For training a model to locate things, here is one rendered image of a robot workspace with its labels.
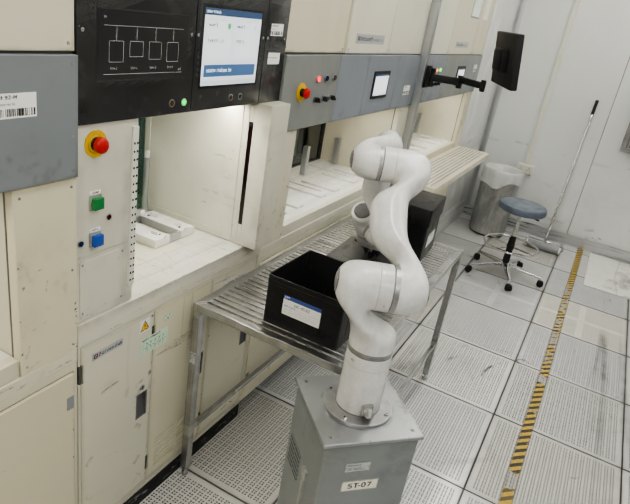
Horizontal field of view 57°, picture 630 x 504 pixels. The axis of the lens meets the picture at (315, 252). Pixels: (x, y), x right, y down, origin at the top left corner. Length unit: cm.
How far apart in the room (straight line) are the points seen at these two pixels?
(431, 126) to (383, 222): 341
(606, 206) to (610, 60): 127
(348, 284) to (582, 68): 464
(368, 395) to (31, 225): 91
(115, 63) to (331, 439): 104
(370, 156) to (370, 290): 41
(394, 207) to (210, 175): 89
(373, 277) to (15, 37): 90
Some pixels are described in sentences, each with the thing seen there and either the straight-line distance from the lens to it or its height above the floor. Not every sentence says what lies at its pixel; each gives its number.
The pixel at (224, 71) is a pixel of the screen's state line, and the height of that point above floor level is 151.
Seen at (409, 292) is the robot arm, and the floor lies 115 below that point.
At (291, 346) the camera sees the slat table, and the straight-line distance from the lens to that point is 182.
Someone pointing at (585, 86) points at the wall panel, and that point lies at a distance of 580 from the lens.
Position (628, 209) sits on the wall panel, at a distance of 594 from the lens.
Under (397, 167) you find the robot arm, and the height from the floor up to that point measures 136.
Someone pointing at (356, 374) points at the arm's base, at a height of 89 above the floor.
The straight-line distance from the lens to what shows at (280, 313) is 188.
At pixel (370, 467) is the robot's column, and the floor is 66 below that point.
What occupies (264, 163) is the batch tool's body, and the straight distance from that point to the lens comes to 204.
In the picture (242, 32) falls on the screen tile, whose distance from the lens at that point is 187.
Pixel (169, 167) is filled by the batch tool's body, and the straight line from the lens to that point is 231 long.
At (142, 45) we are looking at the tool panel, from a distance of 155.
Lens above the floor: 174
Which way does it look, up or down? 23 degrees down
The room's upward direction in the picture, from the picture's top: 10 degrees clockwise
